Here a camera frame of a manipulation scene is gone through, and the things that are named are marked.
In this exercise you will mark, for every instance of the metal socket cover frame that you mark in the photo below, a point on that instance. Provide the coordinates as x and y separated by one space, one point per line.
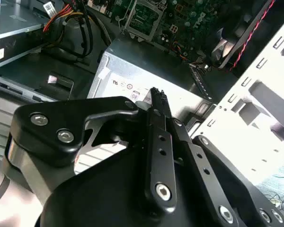
142 36

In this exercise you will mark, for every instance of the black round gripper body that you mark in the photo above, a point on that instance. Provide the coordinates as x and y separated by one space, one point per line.
104 196

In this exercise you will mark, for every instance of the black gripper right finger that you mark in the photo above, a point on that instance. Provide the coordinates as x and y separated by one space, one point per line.
210 189

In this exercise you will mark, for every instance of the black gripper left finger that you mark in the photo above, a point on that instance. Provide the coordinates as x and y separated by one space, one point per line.
61 113

